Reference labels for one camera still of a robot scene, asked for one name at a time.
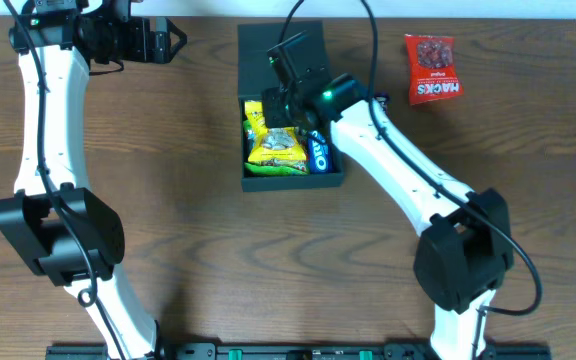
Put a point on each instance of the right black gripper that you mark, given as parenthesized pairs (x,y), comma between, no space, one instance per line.
(275,107)

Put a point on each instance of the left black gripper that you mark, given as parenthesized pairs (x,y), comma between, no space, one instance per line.
(159,40)

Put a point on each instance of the yellow sunflower seeds bag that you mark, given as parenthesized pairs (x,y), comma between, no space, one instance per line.
(277,146)

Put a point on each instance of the blue Oreo cookie pack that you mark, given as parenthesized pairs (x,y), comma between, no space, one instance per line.
(320,160)

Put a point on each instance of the green Haribo gummy bag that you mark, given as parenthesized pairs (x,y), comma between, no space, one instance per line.
(268,170)

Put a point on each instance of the dark green box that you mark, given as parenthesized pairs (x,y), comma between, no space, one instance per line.
(281,77)

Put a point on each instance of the purple Dairy Milk bar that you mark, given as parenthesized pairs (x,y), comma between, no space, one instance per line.
(382,98)

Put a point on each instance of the red Hacks candy bag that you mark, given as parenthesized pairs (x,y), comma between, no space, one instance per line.
(432,70)

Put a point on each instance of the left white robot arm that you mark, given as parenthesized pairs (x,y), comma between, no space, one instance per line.
(53,220)

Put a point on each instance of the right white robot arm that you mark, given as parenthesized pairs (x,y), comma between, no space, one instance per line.
(460,261)

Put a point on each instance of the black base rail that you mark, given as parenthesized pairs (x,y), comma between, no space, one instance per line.
(391,351)

